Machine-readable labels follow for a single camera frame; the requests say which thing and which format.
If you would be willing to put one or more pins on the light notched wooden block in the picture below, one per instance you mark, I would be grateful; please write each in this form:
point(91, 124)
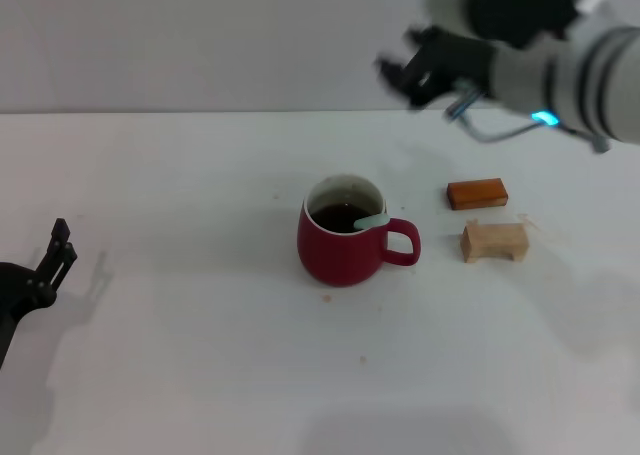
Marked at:
point(492, 237)

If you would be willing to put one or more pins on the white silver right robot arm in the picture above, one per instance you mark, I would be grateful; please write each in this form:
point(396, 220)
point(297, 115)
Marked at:
point(550, 35)

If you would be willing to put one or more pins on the red ceramic mug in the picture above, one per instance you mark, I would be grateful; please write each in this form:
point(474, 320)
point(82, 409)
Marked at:
point(340, 257)

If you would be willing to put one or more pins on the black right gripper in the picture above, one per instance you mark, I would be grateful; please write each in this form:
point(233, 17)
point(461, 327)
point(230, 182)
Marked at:
point(445, 60)

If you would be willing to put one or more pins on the orange brown wooden block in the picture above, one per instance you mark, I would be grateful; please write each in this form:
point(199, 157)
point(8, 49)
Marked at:
point(477, 194)

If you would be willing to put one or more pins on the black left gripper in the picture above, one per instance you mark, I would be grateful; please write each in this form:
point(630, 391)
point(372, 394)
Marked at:
point(17, 290)

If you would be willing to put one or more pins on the dark coffee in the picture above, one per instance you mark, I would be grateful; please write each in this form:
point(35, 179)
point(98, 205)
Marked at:
point(337, 217)

